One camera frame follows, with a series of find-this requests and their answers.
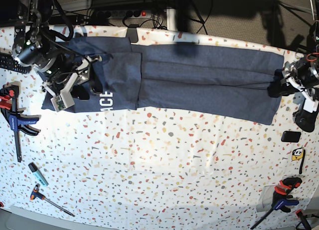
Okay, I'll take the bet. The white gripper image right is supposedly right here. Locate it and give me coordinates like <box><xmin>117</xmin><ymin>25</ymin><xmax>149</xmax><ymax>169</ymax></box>
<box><xmin>267</xmin><ymin>62</ymin><xmax>319</xmax><ymax>113</ymax></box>

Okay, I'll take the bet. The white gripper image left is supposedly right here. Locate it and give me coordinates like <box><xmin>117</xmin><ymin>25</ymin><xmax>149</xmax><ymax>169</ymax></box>
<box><xmin>42</xmin><ymin>55</ymin><xmax>103</xmax><ymax>112</ymax></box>

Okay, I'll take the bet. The blue grey T-shirt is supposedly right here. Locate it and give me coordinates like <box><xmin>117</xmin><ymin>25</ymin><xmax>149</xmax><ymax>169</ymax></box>
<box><xmin>40</xmin><ymin>36</ymin><xmax>285</xmax><ymax>126</ymax></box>

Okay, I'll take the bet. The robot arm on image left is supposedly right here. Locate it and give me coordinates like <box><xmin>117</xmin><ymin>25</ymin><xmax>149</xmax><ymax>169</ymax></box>
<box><xmin>12</xmin><ymin>0</ymin><xmax>103</xmax><ymax>112</ymax></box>

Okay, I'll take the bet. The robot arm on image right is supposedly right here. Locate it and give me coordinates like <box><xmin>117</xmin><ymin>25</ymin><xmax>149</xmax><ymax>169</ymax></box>
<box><xmin>268</xmin><ymin>0</ymin><xmax>319</xmax><ymax>113</ymax></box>

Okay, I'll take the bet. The black game controller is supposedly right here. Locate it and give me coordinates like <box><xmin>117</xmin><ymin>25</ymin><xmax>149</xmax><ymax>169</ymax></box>
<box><xmin>293</xmin><ymin>100</ymin><xmax>319</xmax><ymax>133</ymax></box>

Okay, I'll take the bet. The small black box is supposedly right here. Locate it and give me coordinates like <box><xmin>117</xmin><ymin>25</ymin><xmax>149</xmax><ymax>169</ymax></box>
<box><xmin>281</xmin><ymin>131</ymin><xmax>302</xmax><ymax>143</ymax></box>

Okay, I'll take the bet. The black table edge clamp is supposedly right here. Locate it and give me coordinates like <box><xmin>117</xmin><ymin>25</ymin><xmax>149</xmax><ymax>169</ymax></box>
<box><xmin>126</xmin><ymin>24</ymin><xmax>139</xmax><ymax>43</ymax></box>

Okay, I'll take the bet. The black power adapter brick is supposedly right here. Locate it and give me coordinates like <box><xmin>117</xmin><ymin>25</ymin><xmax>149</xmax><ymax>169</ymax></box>
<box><xmin>48</xmin><ymin>14</ymin><xmax>84</xmax><ymax>25</ymax></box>

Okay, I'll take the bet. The blue black bar clamp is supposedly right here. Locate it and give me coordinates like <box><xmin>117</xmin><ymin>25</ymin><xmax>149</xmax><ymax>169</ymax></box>
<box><xmin>0</xmin><ymin>85</ymin><xmax>40</xmax><ymax>163</ymax></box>

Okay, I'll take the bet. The white power strip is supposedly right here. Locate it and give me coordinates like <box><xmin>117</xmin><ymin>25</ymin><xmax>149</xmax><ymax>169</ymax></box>
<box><xmin>92</xmin><ymin>10</ymin><xmax>152</xmax><ymax>19</ymax></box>

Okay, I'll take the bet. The black TV remote control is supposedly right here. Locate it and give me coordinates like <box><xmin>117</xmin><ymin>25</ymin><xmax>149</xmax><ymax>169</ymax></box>
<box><xmin>0</xmin><ymin>53</ymin><xmax>31</xmax><ymax>74</ymax></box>

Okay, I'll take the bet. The light blue highlighter marker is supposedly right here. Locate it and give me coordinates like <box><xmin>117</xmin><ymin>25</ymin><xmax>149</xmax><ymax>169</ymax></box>
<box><xmin>28</xmin><ymin>162</ymin><xmax>48</xmax><ymax>187</ymax></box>

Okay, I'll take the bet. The blue bar clamp right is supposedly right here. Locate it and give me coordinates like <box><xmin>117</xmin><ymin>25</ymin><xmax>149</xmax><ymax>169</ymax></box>
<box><xmin>250</xmin><ymin>177</ymin><xmax>302</xmax><ymax>230</ymax></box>

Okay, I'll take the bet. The red black clamp corner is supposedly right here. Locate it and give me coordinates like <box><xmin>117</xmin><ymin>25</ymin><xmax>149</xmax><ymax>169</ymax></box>
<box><xmin>296</xmin><ymin>209</ymin><xmax>312</xmax><ymax>230</ymax></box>

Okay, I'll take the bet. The yellow tag with black strap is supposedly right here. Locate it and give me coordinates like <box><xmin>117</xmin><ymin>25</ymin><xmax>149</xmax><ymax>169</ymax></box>
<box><xmin>292</xmin><ymin>147</ymin><xmax>306</xmax><ymax>175</ymax></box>

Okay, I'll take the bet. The white table leg post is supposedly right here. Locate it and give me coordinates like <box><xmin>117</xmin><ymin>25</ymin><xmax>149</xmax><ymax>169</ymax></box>
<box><xmin>166</xmin><ymin>7</ymin><xmax>177</xmax><ymax>31</ymax></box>

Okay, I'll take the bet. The orange T-handle hex key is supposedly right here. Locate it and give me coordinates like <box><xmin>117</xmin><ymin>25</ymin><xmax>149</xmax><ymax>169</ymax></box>
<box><xmin>30</xmin><ymin>184</ymin><xmax>75</xmax><ymax>217</ymax></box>

